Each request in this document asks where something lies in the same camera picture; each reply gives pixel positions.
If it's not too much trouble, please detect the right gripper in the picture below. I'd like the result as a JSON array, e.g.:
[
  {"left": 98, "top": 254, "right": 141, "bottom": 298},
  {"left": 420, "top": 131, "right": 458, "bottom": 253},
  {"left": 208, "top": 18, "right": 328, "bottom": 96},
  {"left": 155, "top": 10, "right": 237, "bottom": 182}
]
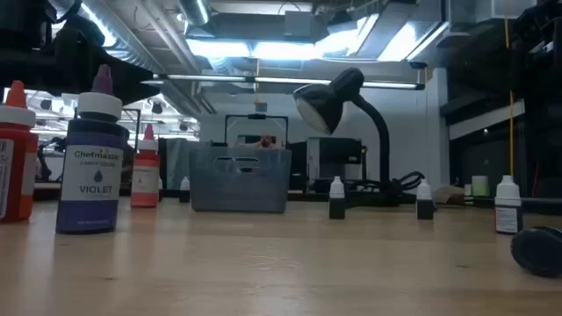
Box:
[{"left": 451, "top": 46, "right": 562, "bottom": 96}]

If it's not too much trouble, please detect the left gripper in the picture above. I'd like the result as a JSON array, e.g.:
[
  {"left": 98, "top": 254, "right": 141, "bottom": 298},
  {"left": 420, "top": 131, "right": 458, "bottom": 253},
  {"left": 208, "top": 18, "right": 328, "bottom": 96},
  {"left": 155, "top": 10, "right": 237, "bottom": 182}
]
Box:
[{"left": 41, "top": 46, "right": 161, "bottom": 110}]

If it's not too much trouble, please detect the pink food coloring bottle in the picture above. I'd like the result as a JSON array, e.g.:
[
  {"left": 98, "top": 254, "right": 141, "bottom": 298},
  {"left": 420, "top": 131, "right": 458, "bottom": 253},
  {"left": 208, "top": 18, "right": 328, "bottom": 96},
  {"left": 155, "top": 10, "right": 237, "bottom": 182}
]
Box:
[{"left": 130, "top": 123, "right": 162, "bottom": 209}]

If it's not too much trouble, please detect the violet food coloring bottle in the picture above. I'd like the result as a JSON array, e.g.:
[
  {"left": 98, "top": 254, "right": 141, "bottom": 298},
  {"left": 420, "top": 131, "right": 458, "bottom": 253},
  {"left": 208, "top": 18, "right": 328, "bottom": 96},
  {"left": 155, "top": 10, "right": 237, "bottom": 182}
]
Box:
[{"left": 55, "top": 64, "right": 129, "bottom": 234}]

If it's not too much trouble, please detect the red food coloring bottle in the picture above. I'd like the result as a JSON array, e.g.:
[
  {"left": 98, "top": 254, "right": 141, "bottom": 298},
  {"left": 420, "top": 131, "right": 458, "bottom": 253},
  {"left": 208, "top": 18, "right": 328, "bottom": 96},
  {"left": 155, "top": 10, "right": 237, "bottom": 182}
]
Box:
[{"left": 0, "top": 80, "right": 40, "bottom": 223}]

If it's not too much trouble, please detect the white ceiling vent box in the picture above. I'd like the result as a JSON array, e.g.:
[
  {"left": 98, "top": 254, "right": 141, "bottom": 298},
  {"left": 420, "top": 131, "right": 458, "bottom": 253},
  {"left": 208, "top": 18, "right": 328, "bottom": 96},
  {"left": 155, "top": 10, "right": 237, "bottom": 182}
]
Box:
[{"left": 476, "top": 0, "right": 539, "bottom": 23}]

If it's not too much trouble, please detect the grey blue panel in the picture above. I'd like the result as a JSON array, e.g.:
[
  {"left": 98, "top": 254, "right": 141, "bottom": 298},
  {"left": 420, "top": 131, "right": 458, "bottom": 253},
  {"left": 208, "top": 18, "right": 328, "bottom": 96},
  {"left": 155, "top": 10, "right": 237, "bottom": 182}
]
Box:
[{"left": 157, "top": 137, "right": 194, "bottom": 190}]

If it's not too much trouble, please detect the green white jar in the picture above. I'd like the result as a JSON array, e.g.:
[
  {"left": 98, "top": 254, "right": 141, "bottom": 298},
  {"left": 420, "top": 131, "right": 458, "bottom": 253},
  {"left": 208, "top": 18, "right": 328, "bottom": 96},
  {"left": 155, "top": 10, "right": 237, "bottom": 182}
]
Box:
[{"left": 471, "top": 175, "right": 490, "bottom": 198}]

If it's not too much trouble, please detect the lamp plug paper tag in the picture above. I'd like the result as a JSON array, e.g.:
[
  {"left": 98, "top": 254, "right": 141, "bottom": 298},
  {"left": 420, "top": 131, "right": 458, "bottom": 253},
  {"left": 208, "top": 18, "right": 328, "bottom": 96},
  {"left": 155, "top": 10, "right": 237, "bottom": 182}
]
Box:
[{"left": 432, "top": 184, "right": 466, "bottom": 205}]

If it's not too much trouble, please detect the grey translucent plastic bin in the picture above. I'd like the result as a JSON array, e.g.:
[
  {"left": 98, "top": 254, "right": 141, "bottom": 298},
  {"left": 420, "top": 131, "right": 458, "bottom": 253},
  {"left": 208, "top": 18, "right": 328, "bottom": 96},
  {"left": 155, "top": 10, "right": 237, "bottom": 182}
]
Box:
[{"left": 189, "top": 146, "right": 292, "bottom": 214}]

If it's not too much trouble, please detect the long tube light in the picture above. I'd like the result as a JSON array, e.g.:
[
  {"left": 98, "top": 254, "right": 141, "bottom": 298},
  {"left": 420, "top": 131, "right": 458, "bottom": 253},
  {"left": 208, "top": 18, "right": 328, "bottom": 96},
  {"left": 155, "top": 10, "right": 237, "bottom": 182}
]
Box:
[{"left": 140, "top": 73, "right": 426, "bottom": 91}]

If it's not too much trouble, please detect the black gooseneck desk lamp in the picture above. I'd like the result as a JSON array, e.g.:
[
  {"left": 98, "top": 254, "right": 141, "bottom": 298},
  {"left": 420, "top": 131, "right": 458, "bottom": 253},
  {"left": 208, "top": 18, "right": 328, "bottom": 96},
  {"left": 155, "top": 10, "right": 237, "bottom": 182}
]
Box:
[{"left": 292, "top": 67, "right": 403, "bottom": 208}]

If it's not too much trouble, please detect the black white equipment cabinet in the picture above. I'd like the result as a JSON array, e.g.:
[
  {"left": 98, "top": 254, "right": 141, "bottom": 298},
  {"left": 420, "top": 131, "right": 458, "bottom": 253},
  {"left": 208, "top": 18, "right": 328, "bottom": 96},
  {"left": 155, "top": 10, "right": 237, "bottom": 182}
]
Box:
[{"left": 306, "top": 136, "right": 364, "bottom": 194}]

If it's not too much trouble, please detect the grey ceiling box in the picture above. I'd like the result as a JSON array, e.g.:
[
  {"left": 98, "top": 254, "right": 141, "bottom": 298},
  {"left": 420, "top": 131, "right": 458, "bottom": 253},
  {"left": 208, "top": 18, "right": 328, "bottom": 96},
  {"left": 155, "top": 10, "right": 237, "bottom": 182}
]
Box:
[{"left": 284, "top": 11, "right": 318, "bottom": 39}]

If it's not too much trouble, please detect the ribbed silver air duct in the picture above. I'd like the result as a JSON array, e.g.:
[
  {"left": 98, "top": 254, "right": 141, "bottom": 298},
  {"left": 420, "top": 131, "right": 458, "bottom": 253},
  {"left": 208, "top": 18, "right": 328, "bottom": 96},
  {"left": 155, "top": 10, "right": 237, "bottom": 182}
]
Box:
[{"left": 81, "top": 0, "right": 216, "bottom": 116}]

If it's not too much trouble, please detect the yellow extension cable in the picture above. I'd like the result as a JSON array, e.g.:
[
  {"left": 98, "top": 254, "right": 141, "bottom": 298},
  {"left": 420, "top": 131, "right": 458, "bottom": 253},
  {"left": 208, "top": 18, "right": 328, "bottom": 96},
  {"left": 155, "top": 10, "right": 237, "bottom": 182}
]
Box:
[{"left": 503, "top": 17, "right": 515, "bottom": 176}]

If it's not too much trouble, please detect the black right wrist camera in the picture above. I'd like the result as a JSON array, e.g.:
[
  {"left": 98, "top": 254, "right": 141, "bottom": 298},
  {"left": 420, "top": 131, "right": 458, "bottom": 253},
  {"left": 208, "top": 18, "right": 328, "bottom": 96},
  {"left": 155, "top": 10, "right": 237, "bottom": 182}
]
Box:
[{"left": 515, "top": 2, "right": 562, "bottom": 56}]

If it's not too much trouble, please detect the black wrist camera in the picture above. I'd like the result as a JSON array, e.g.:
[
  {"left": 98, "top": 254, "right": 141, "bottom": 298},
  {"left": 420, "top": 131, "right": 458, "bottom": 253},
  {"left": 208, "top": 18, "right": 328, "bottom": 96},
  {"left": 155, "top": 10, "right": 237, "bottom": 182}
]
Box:
[
  {"left": 515, "top": 2, "right": 562, "bottom": 56},
  {"left": 51, "top": 17, "right": 109, "bottom": 61}
]

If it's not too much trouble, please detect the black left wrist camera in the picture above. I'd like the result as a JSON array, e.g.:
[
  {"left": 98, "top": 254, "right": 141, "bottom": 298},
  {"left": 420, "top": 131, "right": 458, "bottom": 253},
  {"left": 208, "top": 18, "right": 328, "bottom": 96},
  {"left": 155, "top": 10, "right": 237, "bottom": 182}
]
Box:
[{"left": 51, "top": 17, "right": 109, "bottom": 61}]

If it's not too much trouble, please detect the round silver air duct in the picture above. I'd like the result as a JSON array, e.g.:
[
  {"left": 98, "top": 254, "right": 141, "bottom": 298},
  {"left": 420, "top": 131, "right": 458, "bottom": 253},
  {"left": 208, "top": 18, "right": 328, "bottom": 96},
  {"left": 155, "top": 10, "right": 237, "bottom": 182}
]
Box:
[{"left": 177, "top": 0, "right": 213, "bottom": 26}]

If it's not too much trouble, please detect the black background stand frame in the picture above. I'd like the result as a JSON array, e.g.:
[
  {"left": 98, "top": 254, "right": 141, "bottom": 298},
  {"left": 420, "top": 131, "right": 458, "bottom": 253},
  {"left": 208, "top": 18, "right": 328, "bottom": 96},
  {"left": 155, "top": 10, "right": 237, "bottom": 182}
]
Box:
[{"left": 224, "top": 113, "right": 290, "bottom": 148}]

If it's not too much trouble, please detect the black lamp power cable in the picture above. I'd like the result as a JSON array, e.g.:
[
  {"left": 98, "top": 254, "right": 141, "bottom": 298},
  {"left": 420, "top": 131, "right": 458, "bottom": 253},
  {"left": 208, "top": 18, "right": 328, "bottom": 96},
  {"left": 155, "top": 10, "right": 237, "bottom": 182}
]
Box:
[{"left": 344, "top": 170, "right": 439, "bottom": 211}]

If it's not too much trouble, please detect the black aluminium table frame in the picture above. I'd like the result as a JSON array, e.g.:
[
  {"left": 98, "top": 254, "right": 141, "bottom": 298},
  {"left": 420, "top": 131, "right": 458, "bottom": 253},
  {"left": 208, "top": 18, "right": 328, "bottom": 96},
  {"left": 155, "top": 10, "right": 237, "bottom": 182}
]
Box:
[{"left": 32, "top": 182, "right": 562, "bottom": 216}]

